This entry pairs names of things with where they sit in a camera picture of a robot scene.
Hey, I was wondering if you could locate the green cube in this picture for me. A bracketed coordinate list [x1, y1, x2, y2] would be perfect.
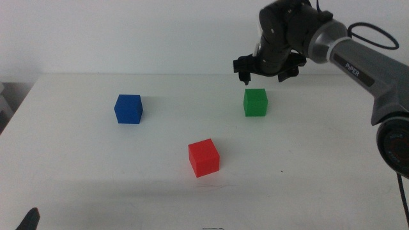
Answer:
[243, 88, 268, 118]

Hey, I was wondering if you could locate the blue cube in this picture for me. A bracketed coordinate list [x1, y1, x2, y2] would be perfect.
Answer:
[114, 94, 144, 125]

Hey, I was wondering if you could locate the red cube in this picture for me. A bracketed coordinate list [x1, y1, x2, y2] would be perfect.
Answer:
[187, 138, 220, 178]

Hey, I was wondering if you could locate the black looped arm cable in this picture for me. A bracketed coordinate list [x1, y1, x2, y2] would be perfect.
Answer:
[347, 22, 400, 50]

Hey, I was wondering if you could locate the black base cable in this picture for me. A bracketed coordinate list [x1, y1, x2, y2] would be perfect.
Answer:
[396, 172, 409, 226]

